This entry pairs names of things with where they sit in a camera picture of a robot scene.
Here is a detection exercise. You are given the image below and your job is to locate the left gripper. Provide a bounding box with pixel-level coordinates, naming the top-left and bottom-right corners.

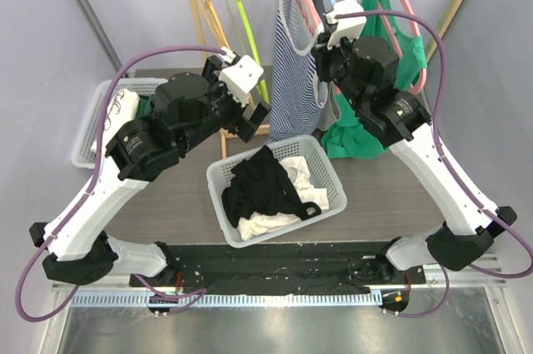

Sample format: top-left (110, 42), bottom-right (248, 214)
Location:
top-left (179, 57), bottom-right (270, 154)

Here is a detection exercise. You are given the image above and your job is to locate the striped blue white tank top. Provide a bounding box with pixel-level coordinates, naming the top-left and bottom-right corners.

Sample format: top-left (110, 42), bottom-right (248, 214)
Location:
top-left (269, 0), bottom-right (321, 142)

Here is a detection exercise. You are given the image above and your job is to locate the grey tank top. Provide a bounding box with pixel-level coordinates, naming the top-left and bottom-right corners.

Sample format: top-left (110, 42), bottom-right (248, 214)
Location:
top-left (314, 2), bottom-right (341, 132)

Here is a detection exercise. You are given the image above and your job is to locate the black tank top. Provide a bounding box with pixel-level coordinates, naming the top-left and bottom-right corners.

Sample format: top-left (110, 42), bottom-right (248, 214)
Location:
top-left (220, 145), bottom-right (322, 229)

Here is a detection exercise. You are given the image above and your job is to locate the yellow plastic hanger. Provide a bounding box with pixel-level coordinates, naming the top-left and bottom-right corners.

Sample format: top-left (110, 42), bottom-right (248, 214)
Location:
top-left (197, 0), bottom-right (231, 48)

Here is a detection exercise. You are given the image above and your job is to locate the lime green hanger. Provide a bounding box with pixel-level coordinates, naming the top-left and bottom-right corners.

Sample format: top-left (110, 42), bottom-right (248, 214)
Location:
top-left (220, 0), bottom-right (271, 104)

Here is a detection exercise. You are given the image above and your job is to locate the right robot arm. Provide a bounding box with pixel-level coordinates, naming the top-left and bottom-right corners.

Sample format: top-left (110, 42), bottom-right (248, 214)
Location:
top-left (311, 31), bottom-right (517, 283)

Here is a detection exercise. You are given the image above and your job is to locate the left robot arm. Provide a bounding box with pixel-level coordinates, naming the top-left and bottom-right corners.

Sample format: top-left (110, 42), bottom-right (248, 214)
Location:
top-left (30, 55), bottom-right (270, 287)

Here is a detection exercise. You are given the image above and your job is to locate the green tank top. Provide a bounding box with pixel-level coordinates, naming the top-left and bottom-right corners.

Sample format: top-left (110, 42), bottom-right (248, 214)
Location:
top-left (321, 0), bottom-right (431, 159)

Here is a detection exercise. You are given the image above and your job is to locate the pink plastic hanger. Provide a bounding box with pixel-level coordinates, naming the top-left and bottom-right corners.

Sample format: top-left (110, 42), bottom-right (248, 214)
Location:
top-left (381, 0), bottom-right (430, 96)

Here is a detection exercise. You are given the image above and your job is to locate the white centre laundry basket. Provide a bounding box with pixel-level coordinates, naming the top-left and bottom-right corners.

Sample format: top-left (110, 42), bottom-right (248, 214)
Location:
top-left (206, 135), bottom-right (347, 248)

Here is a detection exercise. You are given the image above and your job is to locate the white laundry basket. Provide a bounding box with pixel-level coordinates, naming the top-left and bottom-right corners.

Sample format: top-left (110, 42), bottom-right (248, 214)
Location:
top-left (71, 77), bottom-right (167, 169)
top-left (206, 135), bottom-right (347, 248)

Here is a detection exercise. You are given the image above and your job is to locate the green cloth in basket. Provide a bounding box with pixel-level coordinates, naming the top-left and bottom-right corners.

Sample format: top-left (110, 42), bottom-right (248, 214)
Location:
top-left (134, 94), bottom-right (155, 119)

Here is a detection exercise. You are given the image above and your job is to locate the white cloth in left basket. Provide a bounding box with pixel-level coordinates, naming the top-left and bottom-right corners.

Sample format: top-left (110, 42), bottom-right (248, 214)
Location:
top-left (101, 88), bottom-right (139, 155)

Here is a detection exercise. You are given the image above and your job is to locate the white left laundry basket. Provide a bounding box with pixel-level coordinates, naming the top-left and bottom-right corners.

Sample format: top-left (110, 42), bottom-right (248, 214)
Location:
top-left (71, 77), bottom-right (167, 169)

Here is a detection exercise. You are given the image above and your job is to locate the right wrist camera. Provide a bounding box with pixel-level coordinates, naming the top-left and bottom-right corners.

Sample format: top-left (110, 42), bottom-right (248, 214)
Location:
top-left (326, 0), bottom-right (366, 50)

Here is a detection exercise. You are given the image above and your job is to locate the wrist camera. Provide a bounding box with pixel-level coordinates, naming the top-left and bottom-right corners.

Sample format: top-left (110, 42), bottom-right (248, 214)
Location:
top-left (326, 0), bottom-right (366, 50)
top-left (218, 47), bottom-right (264, 107)

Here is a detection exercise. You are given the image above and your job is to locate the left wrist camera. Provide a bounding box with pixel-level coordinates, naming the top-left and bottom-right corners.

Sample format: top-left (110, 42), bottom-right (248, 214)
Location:
top-left (218, 47), bottom-right (264, 107)

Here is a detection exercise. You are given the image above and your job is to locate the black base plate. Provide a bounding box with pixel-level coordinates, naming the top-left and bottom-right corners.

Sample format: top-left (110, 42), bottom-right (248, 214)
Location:
top-left (128, 239), bottom-right (428, 297)

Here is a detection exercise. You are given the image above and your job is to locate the slotted cable duct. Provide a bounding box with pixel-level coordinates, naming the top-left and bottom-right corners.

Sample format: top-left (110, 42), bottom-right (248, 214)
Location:
top-left (71, 290), bottom-right (382, 308)

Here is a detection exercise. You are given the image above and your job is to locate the grey corner frame post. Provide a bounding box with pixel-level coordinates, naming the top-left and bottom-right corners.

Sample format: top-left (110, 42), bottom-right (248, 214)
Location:
top-left (74, 0), bottom-right (122, 71)

